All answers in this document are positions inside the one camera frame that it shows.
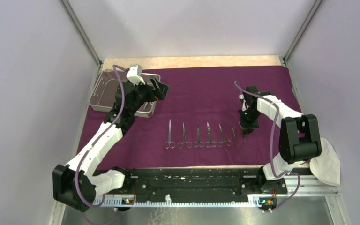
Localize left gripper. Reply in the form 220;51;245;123
129;76;169;113

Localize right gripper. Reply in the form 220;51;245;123
238;108;262;137

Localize metal tweezers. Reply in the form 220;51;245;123
231;124;239;147
239;121;246;143

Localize small curved hemostat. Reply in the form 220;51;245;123
217;124;232;148

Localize surgical scissors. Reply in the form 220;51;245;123
205;122;217;148

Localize small metal scissors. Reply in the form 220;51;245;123
193;122;204;148

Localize surgical forceps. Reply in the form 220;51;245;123
164;120;175;149

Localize metal mesh instrument tray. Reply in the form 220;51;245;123
89;69;156;118

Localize surgical clamp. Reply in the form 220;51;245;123
178;122;192;149

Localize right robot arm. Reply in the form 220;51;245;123
239;86;322;193

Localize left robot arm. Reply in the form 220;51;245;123
52;77;169;212

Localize white crumpled cloth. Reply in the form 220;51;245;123
309;137;341;187

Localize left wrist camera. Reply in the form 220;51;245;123
126;64;146;85

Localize grey cable duct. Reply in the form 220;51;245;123
92;195;262;208

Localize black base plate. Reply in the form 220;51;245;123
109;168;288;203

